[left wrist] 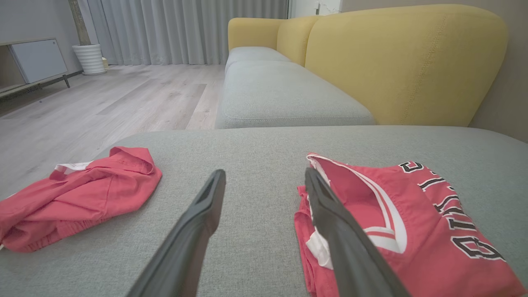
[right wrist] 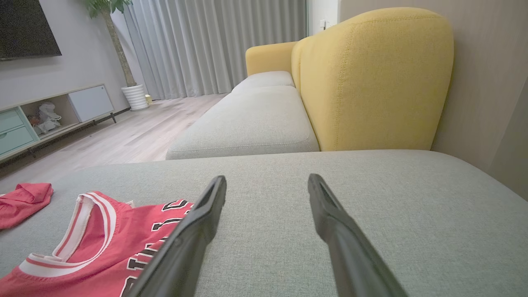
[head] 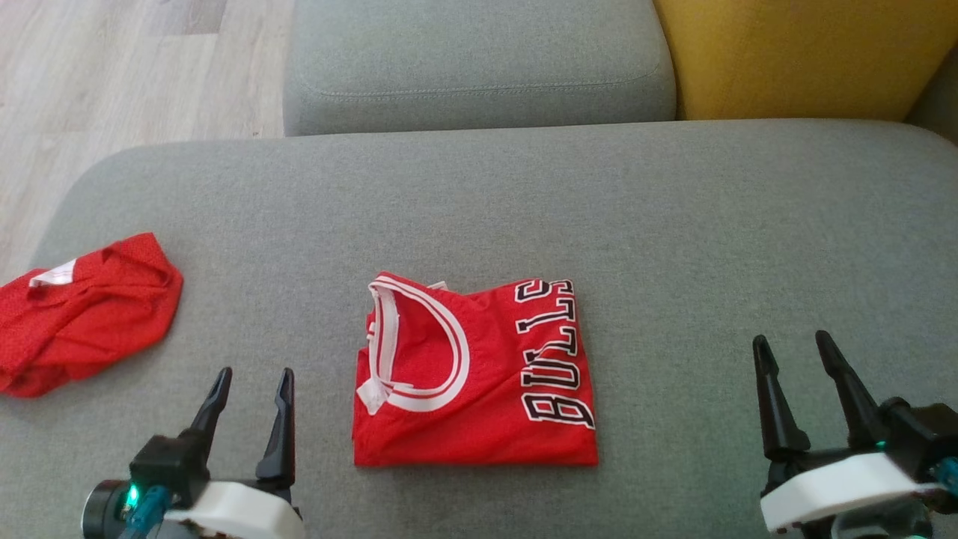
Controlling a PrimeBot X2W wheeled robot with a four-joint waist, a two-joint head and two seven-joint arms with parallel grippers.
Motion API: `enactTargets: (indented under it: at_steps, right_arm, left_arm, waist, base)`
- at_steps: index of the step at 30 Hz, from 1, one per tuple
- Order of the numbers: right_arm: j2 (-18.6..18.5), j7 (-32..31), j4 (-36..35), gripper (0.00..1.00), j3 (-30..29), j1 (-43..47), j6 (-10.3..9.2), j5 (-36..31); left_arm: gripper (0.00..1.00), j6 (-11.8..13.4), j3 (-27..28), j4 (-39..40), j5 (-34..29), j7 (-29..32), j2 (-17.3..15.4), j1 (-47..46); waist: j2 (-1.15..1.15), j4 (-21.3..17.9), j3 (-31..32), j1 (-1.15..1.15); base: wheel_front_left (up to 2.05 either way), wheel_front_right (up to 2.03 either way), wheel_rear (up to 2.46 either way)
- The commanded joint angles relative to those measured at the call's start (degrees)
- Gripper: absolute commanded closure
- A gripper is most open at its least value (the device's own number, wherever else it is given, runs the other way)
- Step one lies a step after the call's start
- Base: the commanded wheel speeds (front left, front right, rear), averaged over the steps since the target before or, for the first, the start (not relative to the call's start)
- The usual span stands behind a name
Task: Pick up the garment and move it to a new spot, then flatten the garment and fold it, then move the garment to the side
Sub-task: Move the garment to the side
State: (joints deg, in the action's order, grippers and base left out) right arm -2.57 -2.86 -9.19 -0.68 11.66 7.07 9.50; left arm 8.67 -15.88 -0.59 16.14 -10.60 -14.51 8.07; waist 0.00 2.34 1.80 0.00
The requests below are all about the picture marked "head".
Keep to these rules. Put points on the red Bulls basketball jersey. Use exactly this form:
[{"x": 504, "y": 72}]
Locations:
[{"x": 486, "y": 419}]

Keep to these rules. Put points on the yellow sofa cushion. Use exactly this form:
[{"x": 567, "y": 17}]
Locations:
[{"x": 808, "y": 52}]

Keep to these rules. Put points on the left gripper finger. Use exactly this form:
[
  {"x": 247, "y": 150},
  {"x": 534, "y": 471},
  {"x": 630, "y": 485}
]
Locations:
[
  {"x": 213, "y": 404},
  {"x": 282, "y": 434}
]

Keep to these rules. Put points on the small grey sofa cushion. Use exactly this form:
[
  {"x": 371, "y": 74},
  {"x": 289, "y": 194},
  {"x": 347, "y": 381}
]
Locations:
[{"x": 479, "y": 60}]

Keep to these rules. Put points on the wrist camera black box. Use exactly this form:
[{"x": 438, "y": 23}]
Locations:
[
  {"x": 920, "y": 430},
  {"x": 172, "y": 464}
]

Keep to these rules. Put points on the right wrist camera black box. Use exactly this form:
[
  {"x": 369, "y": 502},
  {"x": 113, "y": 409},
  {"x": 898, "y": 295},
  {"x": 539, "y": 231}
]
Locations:
[{"x": 920, "y": 430}]

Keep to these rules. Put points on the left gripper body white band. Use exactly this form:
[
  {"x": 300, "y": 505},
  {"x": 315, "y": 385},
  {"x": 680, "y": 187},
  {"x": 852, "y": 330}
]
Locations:
[{"x": 232, "y": 513}]

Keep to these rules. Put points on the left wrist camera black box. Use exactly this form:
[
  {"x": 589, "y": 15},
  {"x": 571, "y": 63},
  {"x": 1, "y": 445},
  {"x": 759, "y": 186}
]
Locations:
[{"x": 172, "y": 464}]

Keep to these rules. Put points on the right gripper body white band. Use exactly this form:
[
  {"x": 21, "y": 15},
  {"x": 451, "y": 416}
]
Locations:
[{"x": 838, "y": 494}]

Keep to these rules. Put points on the large grey sofa seat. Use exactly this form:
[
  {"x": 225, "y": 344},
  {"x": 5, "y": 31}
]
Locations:
[{"x": 673, "y": 262}]

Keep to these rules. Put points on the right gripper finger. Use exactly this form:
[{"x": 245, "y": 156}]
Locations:
[
  {"x": 777, "y": 404},
  {"x": 853, "y": 397}
]

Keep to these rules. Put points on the red basketball shorts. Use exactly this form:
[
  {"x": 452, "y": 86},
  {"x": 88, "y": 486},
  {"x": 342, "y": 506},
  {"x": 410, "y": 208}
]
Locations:
[{"x": 97, "y": 322}]

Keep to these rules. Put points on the grey sofa backrest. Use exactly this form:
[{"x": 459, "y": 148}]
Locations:
[{"x": 939, "y": 105}]

